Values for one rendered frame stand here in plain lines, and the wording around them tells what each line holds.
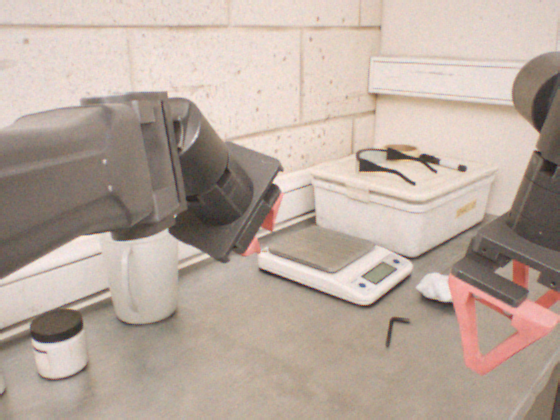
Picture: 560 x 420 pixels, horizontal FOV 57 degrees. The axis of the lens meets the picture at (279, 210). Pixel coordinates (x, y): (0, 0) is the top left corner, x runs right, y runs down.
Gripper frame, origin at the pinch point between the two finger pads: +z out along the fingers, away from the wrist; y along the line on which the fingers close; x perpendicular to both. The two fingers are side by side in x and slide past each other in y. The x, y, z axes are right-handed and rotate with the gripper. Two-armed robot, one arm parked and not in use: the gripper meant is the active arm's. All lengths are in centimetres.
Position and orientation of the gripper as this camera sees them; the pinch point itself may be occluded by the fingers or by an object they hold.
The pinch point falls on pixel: (258, 236)
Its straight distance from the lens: 52.9
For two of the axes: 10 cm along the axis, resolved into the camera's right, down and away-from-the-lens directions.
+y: -4.9, 8.3, -2.4
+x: 8.1, 3.4, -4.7
